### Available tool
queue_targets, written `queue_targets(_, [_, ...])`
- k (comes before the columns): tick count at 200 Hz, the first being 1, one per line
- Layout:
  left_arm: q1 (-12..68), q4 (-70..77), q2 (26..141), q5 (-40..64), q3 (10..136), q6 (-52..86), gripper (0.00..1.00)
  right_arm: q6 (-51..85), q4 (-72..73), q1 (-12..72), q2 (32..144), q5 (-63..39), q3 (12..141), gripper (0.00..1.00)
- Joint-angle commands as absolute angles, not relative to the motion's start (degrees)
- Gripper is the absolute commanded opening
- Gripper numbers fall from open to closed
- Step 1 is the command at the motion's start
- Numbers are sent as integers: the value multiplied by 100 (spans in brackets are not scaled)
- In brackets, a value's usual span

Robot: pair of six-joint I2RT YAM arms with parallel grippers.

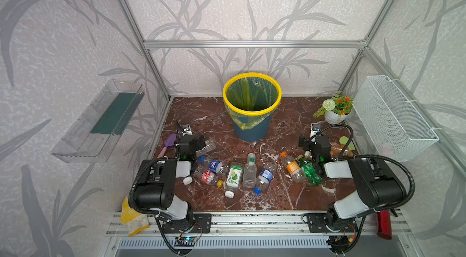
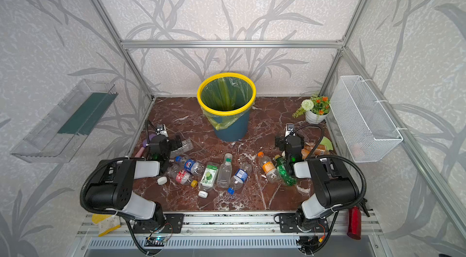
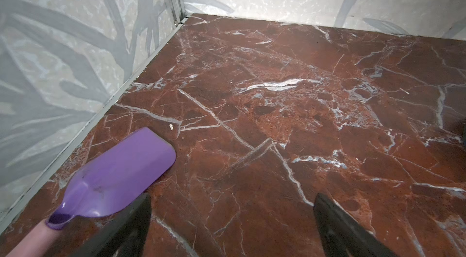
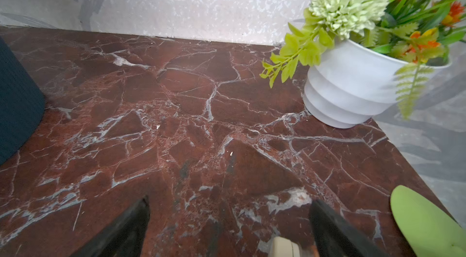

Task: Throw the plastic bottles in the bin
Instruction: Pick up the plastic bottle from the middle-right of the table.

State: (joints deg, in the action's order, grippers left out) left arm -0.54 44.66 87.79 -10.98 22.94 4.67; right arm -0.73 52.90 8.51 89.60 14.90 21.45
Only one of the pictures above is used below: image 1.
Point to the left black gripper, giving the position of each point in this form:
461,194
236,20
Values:
196,142

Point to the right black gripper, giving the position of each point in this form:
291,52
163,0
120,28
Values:
307,142

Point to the green soda bottle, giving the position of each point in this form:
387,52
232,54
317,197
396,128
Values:
308,169

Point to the orange label orange cap bottle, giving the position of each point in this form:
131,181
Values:
293,168

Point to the small clear bottle white cap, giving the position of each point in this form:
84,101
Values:
187,180

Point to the red label bottle yellow cap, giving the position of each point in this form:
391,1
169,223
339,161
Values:
207,177

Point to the pepsi blue label bottle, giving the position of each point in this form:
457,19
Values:
214,165

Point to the green label white cap bottle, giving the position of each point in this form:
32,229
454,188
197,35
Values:
233,179

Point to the blue label blue cap bottle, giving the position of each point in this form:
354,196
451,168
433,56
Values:
265,177

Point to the clear water bottle white cap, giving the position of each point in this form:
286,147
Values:
250,172

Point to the clear crushed bottle white cap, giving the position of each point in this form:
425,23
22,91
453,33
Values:
209,147

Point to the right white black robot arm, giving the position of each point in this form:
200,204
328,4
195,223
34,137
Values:
381,183

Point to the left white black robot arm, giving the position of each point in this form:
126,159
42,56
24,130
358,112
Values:
153,190

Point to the blue bin yellow rim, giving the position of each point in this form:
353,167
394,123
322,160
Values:
252,128

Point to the green plastic bin liner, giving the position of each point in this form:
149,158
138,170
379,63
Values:
251,97

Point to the purple pink silicone spatula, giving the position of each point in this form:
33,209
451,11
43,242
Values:
169,142

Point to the potted artificial flower plant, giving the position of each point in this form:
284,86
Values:
336,109

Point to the yellow snack bag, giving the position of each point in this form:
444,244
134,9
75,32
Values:
134,221

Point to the red cylinder can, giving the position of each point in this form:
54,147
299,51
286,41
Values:
384,229

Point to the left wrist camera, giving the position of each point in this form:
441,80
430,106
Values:
186,129

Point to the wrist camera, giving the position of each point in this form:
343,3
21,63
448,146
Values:
186,129
315,130

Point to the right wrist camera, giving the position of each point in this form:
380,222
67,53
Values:
315,130

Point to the green spatula wooden handle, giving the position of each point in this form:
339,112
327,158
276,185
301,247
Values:
345,141

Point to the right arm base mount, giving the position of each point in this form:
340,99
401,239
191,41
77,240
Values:
320,222

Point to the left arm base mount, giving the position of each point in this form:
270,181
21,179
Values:
198,222

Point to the white wire mesh basket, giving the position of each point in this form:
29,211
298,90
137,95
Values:
395,126

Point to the left circuit board with wires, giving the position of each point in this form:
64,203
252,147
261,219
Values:
189,237

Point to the circuit board with wires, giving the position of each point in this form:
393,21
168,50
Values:
189,237
340,245

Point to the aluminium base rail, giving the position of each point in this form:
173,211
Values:
256,223

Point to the clear acrylic wall shelf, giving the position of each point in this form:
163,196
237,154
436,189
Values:
95,134

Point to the right circuit board with wires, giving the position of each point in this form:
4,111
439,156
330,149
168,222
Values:
340,245

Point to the aluminium frame crossbar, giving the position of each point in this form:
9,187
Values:
154,44

